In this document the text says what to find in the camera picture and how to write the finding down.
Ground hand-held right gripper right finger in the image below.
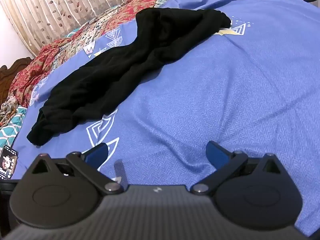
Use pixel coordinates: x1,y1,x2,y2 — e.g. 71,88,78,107
190,141,285,195

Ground red floral patchwork quilt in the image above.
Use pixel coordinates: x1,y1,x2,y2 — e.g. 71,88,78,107
5,0,215,109

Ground black smartphone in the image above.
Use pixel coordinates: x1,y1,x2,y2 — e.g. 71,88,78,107
0,145,18,180

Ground beige leaf-print curtain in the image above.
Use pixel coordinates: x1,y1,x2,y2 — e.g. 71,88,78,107
0,0,175,58

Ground blue printed bedsheet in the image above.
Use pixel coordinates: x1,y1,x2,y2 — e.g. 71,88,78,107
11,0,320,230

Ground carved wooden headboard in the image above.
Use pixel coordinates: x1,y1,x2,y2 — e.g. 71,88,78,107
0,57,33,105

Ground teal lattice-pattern cloth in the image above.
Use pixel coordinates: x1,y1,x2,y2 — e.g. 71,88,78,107
0,106,28,153

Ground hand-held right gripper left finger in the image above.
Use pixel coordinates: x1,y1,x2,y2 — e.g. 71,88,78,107
30,142,124,195

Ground grey floral cloth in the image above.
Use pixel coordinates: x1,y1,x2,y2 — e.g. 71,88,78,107
0,96,19,128

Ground black pants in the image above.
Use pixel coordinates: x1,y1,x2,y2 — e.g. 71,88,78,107
26,8,232,147

